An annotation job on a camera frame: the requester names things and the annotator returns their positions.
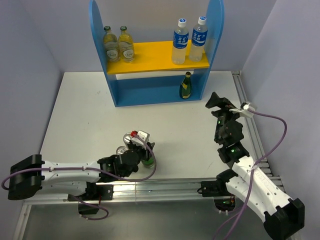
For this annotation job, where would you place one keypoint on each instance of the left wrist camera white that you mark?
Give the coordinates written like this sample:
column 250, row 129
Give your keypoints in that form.
column 140, row 138

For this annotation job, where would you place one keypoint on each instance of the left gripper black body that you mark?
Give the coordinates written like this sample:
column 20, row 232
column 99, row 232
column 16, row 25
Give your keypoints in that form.
column 142, row 152

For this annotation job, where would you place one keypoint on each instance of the Pocari water bottle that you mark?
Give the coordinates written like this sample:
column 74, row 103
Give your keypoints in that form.
column 180, row 42
column 198, row 39

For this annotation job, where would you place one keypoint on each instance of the green glass bottle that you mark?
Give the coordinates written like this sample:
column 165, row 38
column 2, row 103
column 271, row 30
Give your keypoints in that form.
column 185, row 88
column 148, row 163

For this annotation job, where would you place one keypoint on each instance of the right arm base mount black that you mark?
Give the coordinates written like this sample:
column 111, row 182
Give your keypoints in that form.
column 224, row 201

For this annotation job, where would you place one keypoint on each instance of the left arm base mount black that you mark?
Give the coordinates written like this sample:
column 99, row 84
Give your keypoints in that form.
column 90, row 202

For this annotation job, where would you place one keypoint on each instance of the black gold can front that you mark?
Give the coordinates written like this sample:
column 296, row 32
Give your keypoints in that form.
column 121, row 150

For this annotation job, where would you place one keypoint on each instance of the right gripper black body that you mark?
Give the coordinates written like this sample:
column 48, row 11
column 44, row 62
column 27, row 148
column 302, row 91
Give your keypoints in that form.
column 224, row 115

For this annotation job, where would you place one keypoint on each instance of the aluminium rail right side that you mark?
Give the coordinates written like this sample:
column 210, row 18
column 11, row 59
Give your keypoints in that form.
column 254, row 134

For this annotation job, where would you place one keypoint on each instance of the yellow soda water bottle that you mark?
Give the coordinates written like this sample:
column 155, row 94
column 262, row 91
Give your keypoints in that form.
column 126, row 45
column 111, row 46

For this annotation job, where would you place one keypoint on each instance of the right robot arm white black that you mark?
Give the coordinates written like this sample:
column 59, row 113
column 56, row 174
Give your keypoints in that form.
column 281, row 215

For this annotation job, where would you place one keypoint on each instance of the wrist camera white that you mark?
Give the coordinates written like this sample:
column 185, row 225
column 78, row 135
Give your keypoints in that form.
column 140, row 138
column 246, row 110

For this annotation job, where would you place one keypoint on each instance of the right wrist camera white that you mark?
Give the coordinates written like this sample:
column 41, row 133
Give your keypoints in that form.
column 246, row 110

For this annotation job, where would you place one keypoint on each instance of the aluminium rail frame front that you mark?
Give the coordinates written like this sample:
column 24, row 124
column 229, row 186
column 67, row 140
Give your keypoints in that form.
column 146, row 191

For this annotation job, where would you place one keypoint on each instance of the right yellow soda water bottle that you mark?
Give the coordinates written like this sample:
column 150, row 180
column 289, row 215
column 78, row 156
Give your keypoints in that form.
column 126, row 45

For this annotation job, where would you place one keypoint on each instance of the black gold can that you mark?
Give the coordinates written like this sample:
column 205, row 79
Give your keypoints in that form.
column 121, row 150
column 127, row 140

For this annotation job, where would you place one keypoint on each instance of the blue shelf with yellow board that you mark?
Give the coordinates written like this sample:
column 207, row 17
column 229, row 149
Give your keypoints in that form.
column 152, row 78

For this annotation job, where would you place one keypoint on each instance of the left yellow soda water bottle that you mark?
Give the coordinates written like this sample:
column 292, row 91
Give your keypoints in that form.
column 111, row 46

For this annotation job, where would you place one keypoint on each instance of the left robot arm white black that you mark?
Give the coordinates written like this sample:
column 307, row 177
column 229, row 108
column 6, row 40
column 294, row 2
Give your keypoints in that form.
column 33, row 175

